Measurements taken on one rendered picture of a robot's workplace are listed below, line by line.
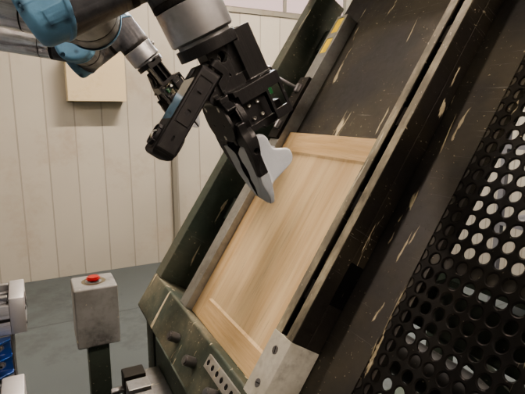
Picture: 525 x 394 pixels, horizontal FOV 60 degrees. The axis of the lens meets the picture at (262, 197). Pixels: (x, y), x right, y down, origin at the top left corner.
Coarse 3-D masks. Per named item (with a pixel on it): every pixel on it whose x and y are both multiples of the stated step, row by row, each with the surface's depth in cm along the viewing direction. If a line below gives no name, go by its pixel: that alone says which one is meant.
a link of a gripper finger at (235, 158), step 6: (234, 144) 57; (228, 150) 58; (234, 150) 56; (234, 156) 57; (234, 162) 58; (240, 162) 57; (240, 168) 58; (240, 174) 59; (246, 174) 57; (246, 180) 58; (252, 186) 58
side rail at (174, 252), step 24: (312, 0) 155; (312, 24) 154; (288, 48) 152; (312, 48) 155; (288, 72) 153; (288, 96) 154; (216, 168) 151; (216, 192) 148; (192, 216) 147; (216, 216) 150; (192, 240) 147; (168, 264) 145; (192, 264) 149
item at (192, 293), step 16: (336, 32) 132; (320, 48) 135; (336, 48) 132; (320, 64) 130; (320, 80) 131; (304, 96) 129; (304, 112) 130; (288, 128) 129; (272, 144) 130; (240, 192) 131; (240, 208) 126; (224, 224) 129; (224, 240) 126; (208, 256) 127; (208, 272) 125; (192, 288) 125; (192, 304) 124
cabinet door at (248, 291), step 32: (320, 160) 110; (352, 160) 100; (288, 192) 115; (320, 192) 104; (256, 224) 120; (288, 224) 108; (320, 224) 98; (224, 256) 124; (256, 256) 112; (288, 256) 102; (224, 288) 117; (256, 288) 106; (288, 288) 97; (224, 320) 109; (256, 320) 100; (256, 352) 94
